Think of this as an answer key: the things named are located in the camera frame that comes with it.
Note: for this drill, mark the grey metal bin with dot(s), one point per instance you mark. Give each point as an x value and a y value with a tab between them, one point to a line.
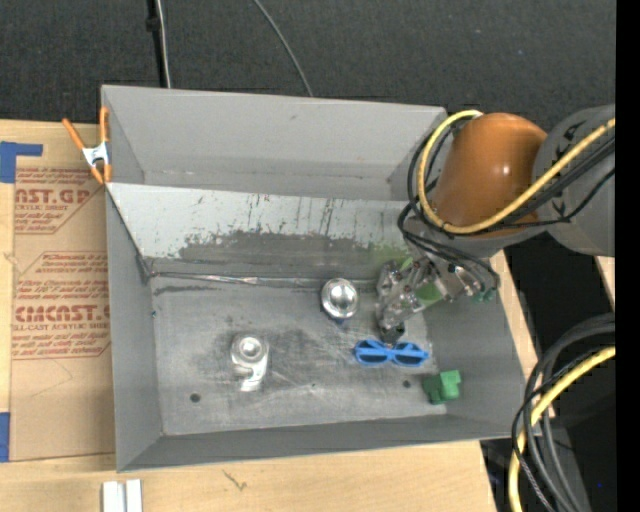
280	400

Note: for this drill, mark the green plastic block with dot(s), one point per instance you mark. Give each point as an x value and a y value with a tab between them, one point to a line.
441	387

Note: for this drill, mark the round clear glass cup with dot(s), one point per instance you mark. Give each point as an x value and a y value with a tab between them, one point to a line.
340	299

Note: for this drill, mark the blue sunglasses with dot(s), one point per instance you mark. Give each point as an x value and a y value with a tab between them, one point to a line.
372	353

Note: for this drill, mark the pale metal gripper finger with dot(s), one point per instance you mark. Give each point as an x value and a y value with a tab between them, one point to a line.
385	334
399	332

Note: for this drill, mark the brown cardboard board red print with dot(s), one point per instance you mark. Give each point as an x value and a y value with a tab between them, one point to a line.
60	400

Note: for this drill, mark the clear glass mug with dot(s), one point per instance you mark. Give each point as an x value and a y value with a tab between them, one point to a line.
249	357

